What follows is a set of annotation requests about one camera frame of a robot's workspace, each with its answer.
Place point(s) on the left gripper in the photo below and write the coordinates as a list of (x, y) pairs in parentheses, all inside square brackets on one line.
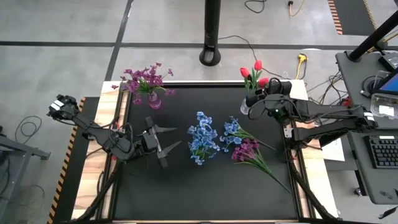
[(149, 143)]

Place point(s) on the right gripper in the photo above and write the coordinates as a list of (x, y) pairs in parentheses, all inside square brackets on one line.
[(265, 98)]

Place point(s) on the red artificial tulip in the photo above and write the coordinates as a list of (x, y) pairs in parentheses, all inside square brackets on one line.
[(258, 65), (244, 72), (263, 82)]

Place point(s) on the blue artificial flower bunch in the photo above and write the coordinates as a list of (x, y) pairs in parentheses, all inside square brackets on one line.
[(231, 128), (202, 137)]

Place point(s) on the pink glass vase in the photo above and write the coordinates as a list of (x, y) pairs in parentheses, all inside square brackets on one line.
[(154, 101)]

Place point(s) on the purple artificial flower bunch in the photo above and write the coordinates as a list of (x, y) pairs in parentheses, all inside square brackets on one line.
[(245, 151), (146, 79)]

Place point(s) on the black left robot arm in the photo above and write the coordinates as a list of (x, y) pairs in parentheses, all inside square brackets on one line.
[(93, 132)]

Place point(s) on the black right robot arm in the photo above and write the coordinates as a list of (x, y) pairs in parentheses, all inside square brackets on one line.
[(326, 110)]

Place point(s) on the clear glass vase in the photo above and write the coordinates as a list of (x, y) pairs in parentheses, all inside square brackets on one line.
[(244, 109)]

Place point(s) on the black floor stand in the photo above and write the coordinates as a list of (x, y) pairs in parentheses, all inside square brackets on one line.
[(212, 31)]

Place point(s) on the red device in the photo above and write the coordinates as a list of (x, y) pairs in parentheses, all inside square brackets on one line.
[(346, 102)]

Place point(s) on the grey desk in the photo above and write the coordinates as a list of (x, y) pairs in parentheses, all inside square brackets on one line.
[(351, 84), (373, 186)]

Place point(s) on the white paper sheet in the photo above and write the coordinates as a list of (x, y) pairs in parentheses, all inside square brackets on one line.
[(334, 154)]

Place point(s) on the black mat with hazard stripes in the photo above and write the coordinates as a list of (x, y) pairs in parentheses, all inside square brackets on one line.
[(354, 17), (66, 186)]

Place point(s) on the black round stand base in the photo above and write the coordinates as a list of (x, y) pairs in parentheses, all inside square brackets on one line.
[(369, 84)]

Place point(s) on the wooden table board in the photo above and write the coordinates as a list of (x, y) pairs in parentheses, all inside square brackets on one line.
[(326, 186)]

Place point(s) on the tall black pole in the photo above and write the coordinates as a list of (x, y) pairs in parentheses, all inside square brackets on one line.
[(370, 42)]

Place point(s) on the clear plastic box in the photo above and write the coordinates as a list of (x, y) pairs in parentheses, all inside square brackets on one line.
[(384, 109)]

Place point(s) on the monitor with blue screen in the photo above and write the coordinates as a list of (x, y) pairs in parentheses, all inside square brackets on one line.
[(392, 85)]

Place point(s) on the black keyboard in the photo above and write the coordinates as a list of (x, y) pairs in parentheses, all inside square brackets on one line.
[(382, 152)]

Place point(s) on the black desk device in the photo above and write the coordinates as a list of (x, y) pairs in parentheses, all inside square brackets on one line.
[(390, 60)]

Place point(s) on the black caster wheel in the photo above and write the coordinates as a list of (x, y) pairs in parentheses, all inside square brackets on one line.
[(358, 191)]

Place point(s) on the grey metal furniture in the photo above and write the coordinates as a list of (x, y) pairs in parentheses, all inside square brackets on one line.
[(18, 147)]

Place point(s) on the black flat object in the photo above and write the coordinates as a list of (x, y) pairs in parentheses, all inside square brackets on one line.
[(388, 212)]

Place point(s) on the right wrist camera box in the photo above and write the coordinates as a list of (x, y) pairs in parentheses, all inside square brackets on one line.
[(281, 87)]

